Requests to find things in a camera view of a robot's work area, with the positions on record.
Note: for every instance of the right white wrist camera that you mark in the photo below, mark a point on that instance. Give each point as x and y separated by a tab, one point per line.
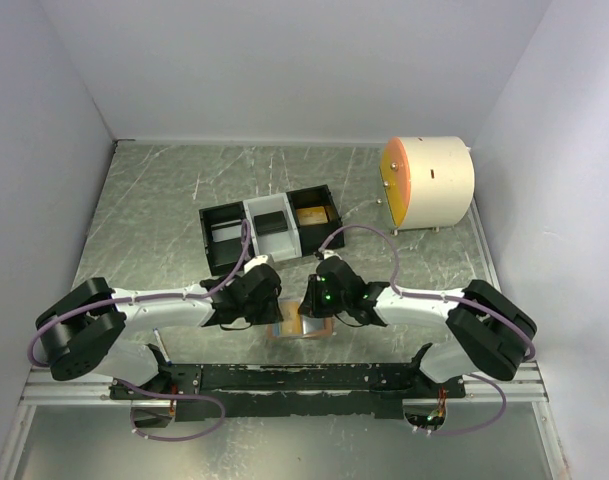
326	254

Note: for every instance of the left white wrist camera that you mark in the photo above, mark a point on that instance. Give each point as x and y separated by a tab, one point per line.
265	259

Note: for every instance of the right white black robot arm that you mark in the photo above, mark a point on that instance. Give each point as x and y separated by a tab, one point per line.
488	333

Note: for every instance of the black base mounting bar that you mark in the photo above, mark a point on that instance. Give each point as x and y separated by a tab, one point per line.
289	390

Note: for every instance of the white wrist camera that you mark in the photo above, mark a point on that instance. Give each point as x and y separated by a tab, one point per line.
265	259
326	254

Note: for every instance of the black white three-compartment tray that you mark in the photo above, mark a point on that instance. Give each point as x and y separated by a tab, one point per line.
296	242

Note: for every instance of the orange leather card holder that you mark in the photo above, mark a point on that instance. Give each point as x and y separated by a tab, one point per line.
313	328

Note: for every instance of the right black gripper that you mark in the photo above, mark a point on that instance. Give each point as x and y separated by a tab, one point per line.
310	306

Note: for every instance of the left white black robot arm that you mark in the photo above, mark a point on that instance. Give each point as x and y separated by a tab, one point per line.
92	328

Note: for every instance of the cream cylinder with orange lid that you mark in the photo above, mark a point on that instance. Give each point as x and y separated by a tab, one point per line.
428	182

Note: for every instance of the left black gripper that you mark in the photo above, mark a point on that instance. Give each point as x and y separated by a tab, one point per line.
272	314

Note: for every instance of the gold VIP card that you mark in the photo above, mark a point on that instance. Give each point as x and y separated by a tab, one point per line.
289	328

